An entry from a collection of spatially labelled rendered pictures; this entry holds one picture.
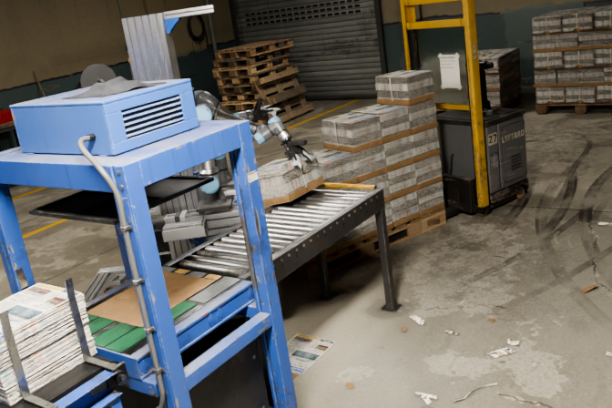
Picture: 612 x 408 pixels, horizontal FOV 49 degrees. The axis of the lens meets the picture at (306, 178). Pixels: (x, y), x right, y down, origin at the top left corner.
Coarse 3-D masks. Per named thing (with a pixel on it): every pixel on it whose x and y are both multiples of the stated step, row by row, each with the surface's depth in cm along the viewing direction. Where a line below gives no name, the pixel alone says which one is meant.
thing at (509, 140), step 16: (448, 112) 605; (464, 112) 594; (496, 112) 577; (512, 112) 571; (448, 128) 584; (464, 128) 568; (496, 128) 558; (512, 128) 569; (448, 144) 589; (464, 144) 573; (496, 144) 560; (512, 144) 572; (448, 160) 594; (464, 160) 578; (496, 160) 563; (512, 160) 575; (464, 176) 583; (496, 176) 566; (512, 176) 578; (496, 192) 568; (512, 192) 580
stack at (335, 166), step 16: (384, 144) 508; (400, 144) 518; (320, 160) 487; (336, 160) 483; (352, 160) 492; (368, 160) 501; (384, 160) 510; (400, 160) 519; (336, 176) 485; (352, 176) 494; (384, 176) 511; (400, 176) 522; (384, 192) 515; (416, 192) 535; (400, 208) 526; (416, 208) 537; (368, 224) 510; (416, 224) 539; (368, 240) 513; (400, 240) 531; (336, 256) 495; (368, 256) 514; (304, 272) 497
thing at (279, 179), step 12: (264, 168) 402; (276, 168) 393; (288, 168) 399; (264, 180) 403; (276, 180) 398; (288, 180) 397; (300, 180) 406; (264, 192) 406; (276, 192) 400; (288, 192) 396
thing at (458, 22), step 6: (456, 18) 532; (462, 18) 523; (408, 24) 570; (414, 24) 564; (420, 24) 559; (426, 24) 553; (432, 24) 548; (438, 24) 542; (444, 24) 537; (450, 24) 532; (456, 24) 527; (462, 24) 522
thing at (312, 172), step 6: (312, 150) 420; (300, 156) 410; (312, 156) 419; (306, 162) 413; (312, 162) 418; (306, 168) 412; (312, 168) 417; (318, 168) 422; (306, 174) 412; (312, 174) 416; (318, 174) 421; (312, 180) 415; (318, 186) 419
